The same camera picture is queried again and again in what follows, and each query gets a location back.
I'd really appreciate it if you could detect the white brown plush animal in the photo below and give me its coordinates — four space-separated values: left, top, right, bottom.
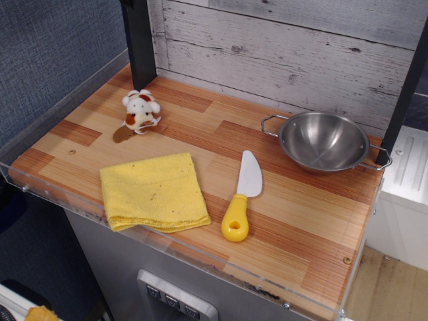
112 89 161 143

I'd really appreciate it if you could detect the yellow folded cloth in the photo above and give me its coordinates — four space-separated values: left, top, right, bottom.
100 152 211 233

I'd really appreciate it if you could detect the silver dispenser panel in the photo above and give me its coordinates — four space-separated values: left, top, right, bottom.
136 269 219 320

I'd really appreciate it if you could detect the white cabinet at right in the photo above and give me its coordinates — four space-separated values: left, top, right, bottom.
366 126 427 270

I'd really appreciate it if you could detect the yellow black object bottom left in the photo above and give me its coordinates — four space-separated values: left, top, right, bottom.
0 302 60 321

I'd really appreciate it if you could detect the toy knife yellow handle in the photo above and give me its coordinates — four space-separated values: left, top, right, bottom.
221 150 263 242

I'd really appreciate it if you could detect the steel bowl with handles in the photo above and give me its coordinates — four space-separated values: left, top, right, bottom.
261 111 393 174

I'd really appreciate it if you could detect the black left frame post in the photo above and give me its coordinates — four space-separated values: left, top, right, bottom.
120 0 157 90

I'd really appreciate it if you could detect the black frame post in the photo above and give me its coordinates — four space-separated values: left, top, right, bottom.
375 20 427 165
120 0 157 90

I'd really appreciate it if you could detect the black right frame post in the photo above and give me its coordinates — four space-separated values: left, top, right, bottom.
375 20 427 165

